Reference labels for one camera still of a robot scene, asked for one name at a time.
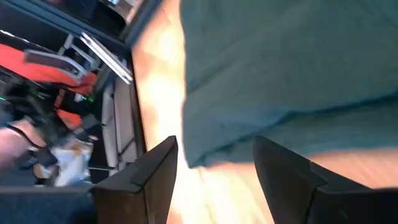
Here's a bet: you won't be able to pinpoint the red orange background object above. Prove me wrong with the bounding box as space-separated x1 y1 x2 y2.
0 42 98 128

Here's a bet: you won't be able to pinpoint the dark green garment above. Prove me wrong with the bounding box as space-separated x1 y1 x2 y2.
179 0 398 169

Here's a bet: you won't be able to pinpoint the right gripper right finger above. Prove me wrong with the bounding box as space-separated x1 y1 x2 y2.
253 136 398 224

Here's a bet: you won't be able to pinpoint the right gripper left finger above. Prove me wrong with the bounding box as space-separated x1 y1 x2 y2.
0 136 178 224

